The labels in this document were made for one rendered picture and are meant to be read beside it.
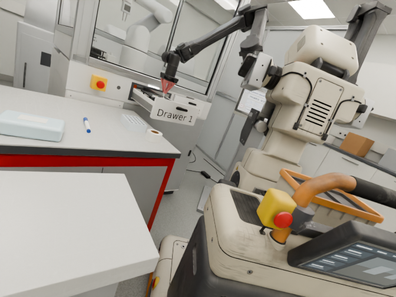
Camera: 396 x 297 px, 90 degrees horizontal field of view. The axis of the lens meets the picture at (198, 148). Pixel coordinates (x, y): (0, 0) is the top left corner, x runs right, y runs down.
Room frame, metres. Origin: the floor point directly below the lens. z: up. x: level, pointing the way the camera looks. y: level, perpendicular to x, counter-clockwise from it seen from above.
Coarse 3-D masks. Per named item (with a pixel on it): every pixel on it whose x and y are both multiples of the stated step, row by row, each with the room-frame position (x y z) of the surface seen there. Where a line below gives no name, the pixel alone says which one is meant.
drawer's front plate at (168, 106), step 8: (160, 104) 1.00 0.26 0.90; (168, 104) 1.03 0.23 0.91; (176, 104) 1.06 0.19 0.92; (184, 104) 1.11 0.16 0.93; (152, 112) 0.98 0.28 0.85; (160, 112) 1.01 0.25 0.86; (168, 112) 1.04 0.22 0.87; (176, 112) 1.07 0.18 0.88; (184, 112) 1.11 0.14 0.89; (192, 112) 1.15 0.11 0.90; (168, 120) 1.05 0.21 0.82; (176, 120) 1.08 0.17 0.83; (184, 120) 1.12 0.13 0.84; (192, 120) 1.16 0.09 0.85
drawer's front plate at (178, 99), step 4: (176, 96) 1.43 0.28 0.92; (176, 100) 1.44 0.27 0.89; (180, 100) 1.46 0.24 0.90; (184, 100) 1.49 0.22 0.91; (188, 100) 1.51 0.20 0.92; (192, 100) 1.53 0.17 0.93; (188, 104) 1.52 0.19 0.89; (200, 104) 1.60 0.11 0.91; (200, 108) 1.61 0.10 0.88; (200, 112) 1.62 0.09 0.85
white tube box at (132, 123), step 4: (124, 116) 0.91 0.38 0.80; (128, 116) 0.93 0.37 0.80; (132, 116) 0.96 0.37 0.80; (120, 120) 0.93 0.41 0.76; (124, 120) 0.89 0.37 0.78; (128, 120) 0.87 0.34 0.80; (132, 120) 0.89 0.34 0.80; (136, 120) 0.92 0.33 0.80; (140, 120) 0.94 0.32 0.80; (124, 124) 0.88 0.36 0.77; (128, 124) 0.85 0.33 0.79; (132, 124) 0.85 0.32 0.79; (136, 124) 0.86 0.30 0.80; (140, 124) 0.87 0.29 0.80; (144, 124) 0.90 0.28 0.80; (128, 128) 0.84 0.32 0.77; (132, 128) 0.85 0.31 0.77; (136, 128) 0.86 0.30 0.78; (140, 128) 0.88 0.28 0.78; (144, 128) 0.89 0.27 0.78; (140, 132) 0.88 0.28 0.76; (144, 132) 0.89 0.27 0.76
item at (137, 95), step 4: (136, 88) 1.26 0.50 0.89; (136, 92) 1.19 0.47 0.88; (140, 92) 1.28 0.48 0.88; (132, 96) 1.22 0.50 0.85; (136, 96) 1.18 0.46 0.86; (140, 96) 1.14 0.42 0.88; (144, 96) 1.11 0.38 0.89; (148, 96) 1.32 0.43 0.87; (136, 100) 1.17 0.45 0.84; (140, 100) 1.13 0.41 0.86; (144, 100) 1.09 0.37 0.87; (148, 100) 1.07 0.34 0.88; (152, 100) 1.05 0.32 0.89; (172, 100) 1.36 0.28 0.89; (140, 104) 1.12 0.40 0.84; (144, 104) 1.08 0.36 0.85; (148, 104) 1.05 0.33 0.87; (152, 104) 1.03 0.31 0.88; (148, 108) 1.04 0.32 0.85
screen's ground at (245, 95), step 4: (244, 92) 1.84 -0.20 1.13; (260, 92) 1.88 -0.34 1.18; (244, 96) 1.82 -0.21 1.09; (248, 96) 1.82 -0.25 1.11; (252, 96) 1.83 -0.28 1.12; (256, 96) 1.84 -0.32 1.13; (240, 100) 1.78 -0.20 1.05; (244, 100) 1.79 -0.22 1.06; (256, 100) 1.81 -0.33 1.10; (240, 108) 1.73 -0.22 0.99; (244, 108) 1.73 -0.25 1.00; (248, 112) 1.72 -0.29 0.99
